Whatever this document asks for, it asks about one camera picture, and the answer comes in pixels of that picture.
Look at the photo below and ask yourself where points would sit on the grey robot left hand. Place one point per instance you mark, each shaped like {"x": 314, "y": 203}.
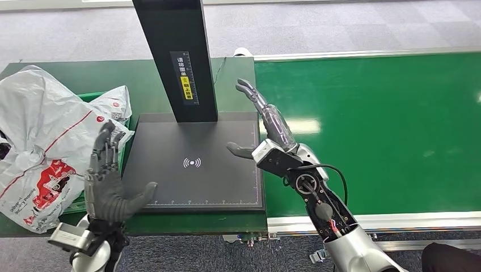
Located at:
{"x": 105, "y": 195}

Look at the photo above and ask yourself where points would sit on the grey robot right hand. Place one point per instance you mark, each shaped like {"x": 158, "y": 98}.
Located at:
{"x": 278, "y": 125}

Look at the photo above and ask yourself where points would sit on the white poly mailer package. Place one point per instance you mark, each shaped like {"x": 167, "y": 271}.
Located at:
{"x": 37, "y": 120}

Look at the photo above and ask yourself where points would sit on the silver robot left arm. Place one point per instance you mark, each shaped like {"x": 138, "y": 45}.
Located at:
{"x": 94, "y": 259}

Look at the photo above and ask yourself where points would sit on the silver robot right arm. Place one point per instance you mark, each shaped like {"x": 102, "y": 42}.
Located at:
{"x": 353, "y": 255}

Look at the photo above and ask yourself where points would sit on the small white poly package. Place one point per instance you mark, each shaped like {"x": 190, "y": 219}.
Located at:
{"x": 114, "y": 103}

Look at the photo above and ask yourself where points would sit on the green conveyor belt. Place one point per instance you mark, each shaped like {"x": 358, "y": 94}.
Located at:
{"x": 394, "y": 112}

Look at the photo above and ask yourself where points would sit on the green plastic crate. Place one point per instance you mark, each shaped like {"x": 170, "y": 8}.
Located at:
{"x": 77, "y": 204}

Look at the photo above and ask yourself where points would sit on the dark green table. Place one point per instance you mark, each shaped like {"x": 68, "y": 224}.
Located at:
{"x": 150, "y": 75}

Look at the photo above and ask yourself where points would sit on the black scanner column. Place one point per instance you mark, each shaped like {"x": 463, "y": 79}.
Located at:
{"x": 176, "y": 30}

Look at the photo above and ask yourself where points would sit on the black rounded object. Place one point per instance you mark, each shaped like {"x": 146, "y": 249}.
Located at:
{"x": 451, "y": 259}

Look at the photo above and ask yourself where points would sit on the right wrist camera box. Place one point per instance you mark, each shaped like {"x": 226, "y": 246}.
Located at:
{"x": 276, "y": 157}

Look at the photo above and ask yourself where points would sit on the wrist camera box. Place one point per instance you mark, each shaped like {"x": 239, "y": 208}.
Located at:
{"x": 276, "y": 157}
{"x": 71, "y": 238}

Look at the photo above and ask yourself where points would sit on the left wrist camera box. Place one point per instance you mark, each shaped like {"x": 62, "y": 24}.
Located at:
{"x": 71, "y": 238}

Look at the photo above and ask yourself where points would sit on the black scanner base plate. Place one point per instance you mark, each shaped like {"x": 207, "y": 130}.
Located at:
{"x": 210, "y": 184}

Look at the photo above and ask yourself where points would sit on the thin aluminium conveyor side rail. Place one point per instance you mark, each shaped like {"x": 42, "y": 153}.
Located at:
{"x": 357, "y": 54}

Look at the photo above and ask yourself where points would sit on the small metal latch bracket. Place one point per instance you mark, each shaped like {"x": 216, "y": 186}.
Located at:
{"x": 317, "y": 256}

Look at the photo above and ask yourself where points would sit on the wide aluminium conveyor side rail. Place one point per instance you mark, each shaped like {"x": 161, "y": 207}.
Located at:
{"x": 413, "y": 221}

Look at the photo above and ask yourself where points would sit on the aluminium conveyor lower rail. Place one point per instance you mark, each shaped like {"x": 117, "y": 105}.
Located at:
{"x": 421, "y": 244}

